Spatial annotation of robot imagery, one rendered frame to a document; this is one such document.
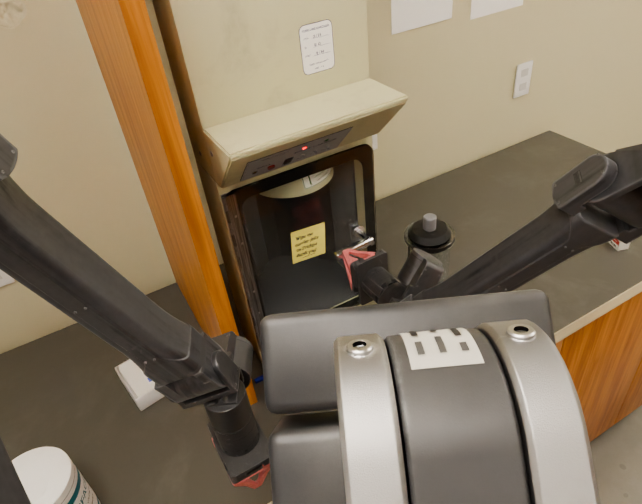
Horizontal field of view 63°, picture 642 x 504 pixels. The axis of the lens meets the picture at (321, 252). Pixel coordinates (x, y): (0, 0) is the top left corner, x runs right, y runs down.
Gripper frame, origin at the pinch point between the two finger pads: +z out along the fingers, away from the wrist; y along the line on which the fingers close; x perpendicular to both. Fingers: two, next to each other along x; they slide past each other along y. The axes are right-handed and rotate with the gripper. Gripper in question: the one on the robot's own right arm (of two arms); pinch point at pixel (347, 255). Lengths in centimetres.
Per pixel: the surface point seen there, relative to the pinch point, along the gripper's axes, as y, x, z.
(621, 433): -121, -98, -21
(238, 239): 9.7, 19.3, 5.8
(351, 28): 40.3, -8.5, 6.3
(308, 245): 1.9, 5.6, 5.6
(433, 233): -1.9, -19.6, -2.8
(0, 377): -25, 74, 40
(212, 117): 32.8, 18.2, 6.8
